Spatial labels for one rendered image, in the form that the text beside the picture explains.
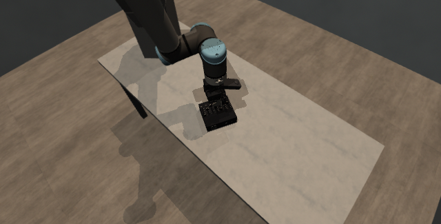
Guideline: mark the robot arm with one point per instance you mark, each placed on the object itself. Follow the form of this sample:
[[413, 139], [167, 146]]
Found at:
[[172, 48]]

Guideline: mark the black lighting desk panel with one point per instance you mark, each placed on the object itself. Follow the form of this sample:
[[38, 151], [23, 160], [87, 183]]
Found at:
[[217, 117]]

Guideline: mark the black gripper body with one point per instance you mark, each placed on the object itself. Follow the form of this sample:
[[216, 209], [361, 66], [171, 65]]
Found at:
[[212, 92]]

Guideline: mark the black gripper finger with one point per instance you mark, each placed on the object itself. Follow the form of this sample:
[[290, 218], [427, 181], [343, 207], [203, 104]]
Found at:
[[220, 102]]

